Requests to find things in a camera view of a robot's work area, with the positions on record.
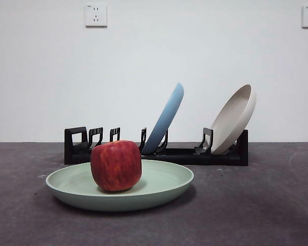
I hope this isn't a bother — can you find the light blue round plate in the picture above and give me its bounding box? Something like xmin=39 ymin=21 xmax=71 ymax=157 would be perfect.
xmin=141 ymin=82 xmax=185 ymax=155

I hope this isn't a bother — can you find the beige round plate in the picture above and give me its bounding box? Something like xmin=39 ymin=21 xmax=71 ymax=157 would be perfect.
xmin=210 ymin=84 xmax=257 ymax=155

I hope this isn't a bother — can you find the red apple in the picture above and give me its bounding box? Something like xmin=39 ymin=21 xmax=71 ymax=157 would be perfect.
xmin=90 ymin=139 xmax=142 ymax=192

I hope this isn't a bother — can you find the pale green round plate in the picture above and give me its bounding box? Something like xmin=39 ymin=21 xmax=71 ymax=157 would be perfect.
xmin=45 ymin=158 xmax=195 ymax=212

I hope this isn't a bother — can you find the black plate rack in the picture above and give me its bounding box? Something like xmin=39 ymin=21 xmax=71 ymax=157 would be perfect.
xmin=64 ymin=127 xmax=249 ymax=167

